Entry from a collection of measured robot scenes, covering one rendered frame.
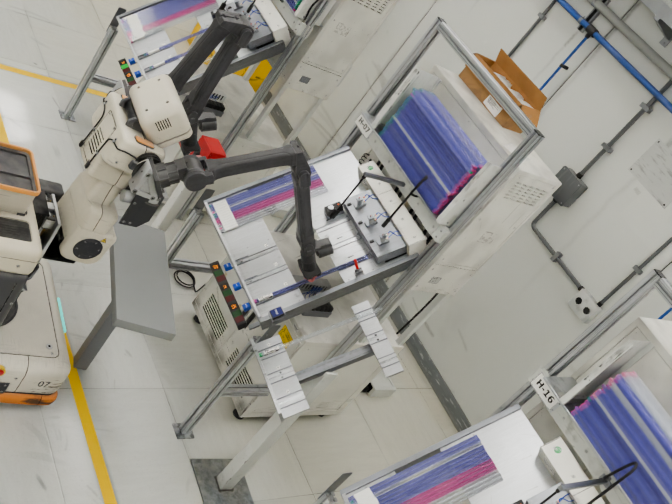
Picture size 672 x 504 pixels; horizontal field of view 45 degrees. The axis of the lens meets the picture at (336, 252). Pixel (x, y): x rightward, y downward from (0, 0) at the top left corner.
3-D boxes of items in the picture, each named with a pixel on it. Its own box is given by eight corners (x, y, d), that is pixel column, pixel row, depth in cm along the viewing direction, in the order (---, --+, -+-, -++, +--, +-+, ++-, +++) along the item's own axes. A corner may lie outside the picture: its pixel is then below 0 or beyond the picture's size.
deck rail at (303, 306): (262, 330, 326) (260, 322, 321) (260, 326, 327) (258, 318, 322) (419, 264, 340) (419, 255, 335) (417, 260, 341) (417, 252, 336)
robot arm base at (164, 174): (146, 156, 264) (154, 180, 257) (170, 150, 266) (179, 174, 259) (150, 175, 271) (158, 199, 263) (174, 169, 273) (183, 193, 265)
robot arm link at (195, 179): (304, 133, 281) (313, 150, 274) (302, 163, 291) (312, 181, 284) (176, 156, 268) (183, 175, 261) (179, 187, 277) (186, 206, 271)
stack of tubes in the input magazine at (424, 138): (433, 215, 324) (477, 165, 311) (377, 132, 352) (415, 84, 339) (453, 219, 332) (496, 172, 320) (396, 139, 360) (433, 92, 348)
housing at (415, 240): (408, 265, 341) (409, 245, 330) (358, 186, 368) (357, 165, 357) (425, 258, 343) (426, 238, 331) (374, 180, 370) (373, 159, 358)
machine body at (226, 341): (232, 425, 377) (305, 341, 348) (185, 310, 415) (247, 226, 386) (332, 421, 422) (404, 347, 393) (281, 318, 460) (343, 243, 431)
